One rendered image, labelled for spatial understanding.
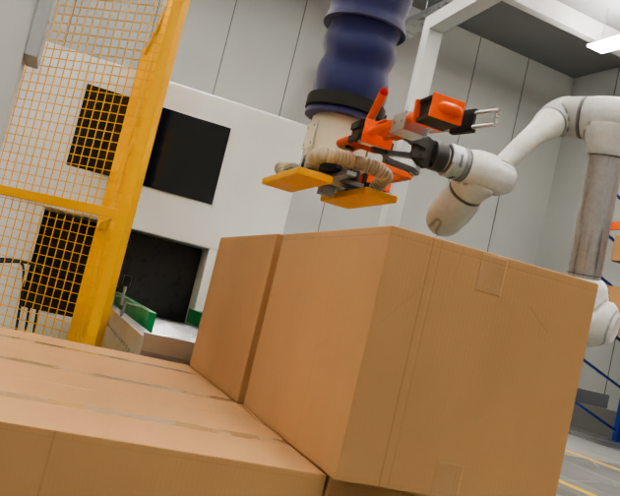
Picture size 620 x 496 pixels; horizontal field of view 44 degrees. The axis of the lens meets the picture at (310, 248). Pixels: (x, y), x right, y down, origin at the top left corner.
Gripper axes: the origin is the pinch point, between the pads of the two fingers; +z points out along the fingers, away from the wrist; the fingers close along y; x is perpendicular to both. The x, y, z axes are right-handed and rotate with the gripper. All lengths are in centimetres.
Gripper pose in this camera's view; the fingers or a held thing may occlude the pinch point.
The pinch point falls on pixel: (373, 136)
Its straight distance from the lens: 192.2
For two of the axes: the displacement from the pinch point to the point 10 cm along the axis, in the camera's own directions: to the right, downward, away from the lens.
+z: -9.1, -2.4, -3.2
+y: -2.3, 9.7, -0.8
